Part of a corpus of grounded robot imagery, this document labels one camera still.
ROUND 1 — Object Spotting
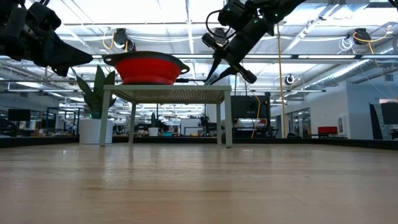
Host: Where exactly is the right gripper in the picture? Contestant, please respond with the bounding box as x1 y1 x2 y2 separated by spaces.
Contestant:
201 21 275 86

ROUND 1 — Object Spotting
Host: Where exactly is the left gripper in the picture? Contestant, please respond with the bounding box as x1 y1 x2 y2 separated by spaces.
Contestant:
0 1 95 78

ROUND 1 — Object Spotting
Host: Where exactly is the red collapsible bowl grey rim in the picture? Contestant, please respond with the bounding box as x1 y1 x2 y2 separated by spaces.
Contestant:
102 50 191 86

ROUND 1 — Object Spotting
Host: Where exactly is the black equipment cabinet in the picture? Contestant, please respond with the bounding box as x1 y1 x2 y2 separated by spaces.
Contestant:
230 95 271 138

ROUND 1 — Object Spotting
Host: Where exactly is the small black flat screen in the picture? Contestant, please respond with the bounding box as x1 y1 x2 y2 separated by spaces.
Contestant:
7 108 31 121

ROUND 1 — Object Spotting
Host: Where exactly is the snake plant in white pot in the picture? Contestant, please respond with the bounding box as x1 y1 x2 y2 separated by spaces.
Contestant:
70 64 118 145

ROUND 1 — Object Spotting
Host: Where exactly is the red storage bin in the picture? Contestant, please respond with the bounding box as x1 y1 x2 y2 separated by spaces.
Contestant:
317 126 338 135

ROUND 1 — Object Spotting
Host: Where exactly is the dark computer monitor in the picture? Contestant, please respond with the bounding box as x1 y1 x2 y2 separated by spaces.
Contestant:
369 98 398 141

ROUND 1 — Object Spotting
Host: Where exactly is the orange hanging cable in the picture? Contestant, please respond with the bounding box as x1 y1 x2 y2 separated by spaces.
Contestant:
275 23 287 138

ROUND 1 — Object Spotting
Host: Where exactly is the black aluminium rig frame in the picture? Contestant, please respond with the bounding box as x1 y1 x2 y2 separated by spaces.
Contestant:
0 135 398 151

